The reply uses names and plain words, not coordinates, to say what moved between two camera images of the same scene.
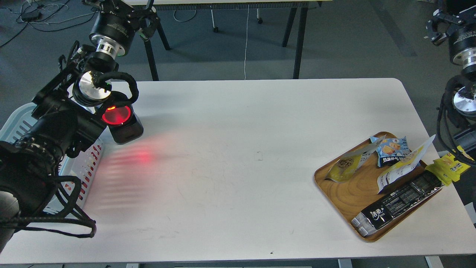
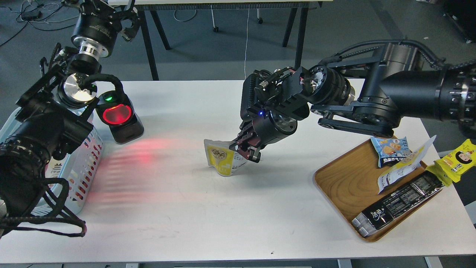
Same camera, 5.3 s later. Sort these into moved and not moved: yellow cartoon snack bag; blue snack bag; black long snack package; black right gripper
Moved: black right gripper
Not moved: yellow cartoon snack bag; blue snack bag; black long snack package
